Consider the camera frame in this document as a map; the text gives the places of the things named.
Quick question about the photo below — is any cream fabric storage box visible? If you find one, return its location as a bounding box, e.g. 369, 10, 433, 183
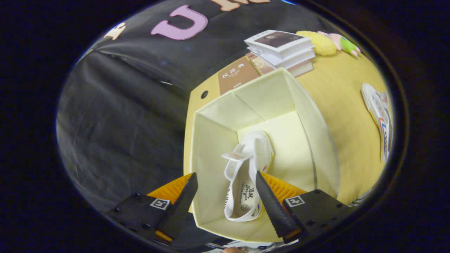
190, 68, 340, 243

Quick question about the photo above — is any brown cover book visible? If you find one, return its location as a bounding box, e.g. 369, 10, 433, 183
218, 56, 261, 95

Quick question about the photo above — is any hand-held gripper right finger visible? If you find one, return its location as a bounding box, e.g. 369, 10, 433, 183
256, 171, 353, 244

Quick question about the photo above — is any white canvas shoe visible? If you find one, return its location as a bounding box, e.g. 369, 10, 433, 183
361, 83, 392, 163
221, 131, 274, 222

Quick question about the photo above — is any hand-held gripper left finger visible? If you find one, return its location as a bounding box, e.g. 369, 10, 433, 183
107, 172, 198, 244

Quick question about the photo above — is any yellow plush toy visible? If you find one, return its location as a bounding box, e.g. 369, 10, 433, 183
296, 31, 337, 56

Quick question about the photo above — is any black backdrop cloth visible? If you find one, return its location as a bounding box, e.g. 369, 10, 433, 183
56, 0, 338, 213

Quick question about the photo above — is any white book with dark photo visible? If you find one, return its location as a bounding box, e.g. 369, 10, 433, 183
244, 30, 314, 59

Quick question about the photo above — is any pink and green plush toy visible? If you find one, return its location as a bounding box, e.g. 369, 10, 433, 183
317, 31, 361, 58

